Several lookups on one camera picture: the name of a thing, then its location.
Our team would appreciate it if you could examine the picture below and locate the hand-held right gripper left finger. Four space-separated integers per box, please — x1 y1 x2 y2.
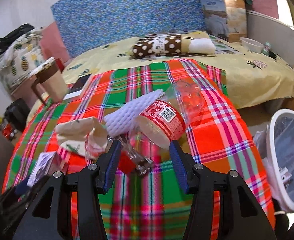
13 139 122 240

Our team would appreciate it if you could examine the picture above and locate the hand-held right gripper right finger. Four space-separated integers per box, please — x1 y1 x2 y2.
169 140 276 240

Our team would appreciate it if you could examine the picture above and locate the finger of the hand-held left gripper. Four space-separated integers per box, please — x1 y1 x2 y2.
14 176 37 197

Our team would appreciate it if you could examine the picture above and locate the clear plastic wrapper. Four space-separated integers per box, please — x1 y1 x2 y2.
86 127 154 178

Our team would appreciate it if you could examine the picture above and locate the red white drink carton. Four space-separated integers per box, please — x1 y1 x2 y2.
27 152 56 188

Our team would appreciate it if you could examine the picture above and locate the clear bottle red label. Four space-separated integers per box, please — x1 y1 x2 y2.
134 78 205 149

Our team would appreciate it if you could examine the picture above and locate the white round trash bin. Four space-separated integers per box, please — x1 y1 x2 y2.
253 108 294 213

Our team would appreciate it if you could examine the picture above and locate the red green plaid cloth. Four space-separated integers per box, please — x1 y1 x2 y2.
2 59 275 240

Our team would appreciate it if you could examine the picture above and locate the patterned paper cup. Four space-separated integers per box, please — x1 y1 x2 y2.
55 116 109 158

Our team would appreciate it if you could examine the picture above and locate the white foam net sleeve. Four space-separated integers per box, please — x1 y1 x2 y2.
103 89 165 134

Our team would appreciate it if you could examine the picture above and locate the black backpack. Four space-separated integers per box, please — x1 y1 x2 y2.
4 98 31 140

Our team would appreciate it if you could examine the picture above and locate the white smartphone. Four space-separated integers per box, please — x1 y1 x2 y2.
63 74 94 100

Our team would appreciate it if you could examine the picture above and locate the pink stool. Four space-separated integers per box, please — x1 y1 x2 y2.
10 74 47 105

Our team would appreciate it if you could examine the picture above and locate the yellow pineapple bed sheet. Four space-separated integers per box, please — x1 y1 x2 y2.
27 30 294 125

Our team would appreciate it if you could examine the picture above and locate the brown polka dot pillow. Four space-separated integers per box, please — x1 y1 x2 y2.
127 31 216 57

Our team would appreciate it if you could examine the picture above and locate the pineapple print storage bag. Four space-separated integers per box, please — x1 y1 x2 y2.
0 27 46 92

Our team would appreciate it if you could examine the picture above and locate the white bowl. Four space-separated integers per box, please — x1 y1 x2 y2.
240 37 264 53

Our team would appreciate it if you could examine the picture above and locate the black face mask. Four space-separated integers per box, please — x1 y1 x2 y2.
268 50 283 60

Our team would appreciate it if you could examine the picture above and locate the black bag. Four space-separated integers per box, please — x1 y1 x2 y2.
0 24 35 55

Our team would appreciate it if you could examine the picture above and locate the blue patterned cloth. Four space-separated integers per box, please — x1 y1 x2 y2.
50 0 219 58

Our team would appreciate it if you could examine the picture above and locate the white side panel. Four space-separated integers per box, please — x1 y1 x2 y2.
247 9 294 68

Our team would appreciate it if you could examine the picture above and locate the beige mug brown handle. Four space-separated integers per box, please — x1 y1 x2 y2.
31 57 68 105

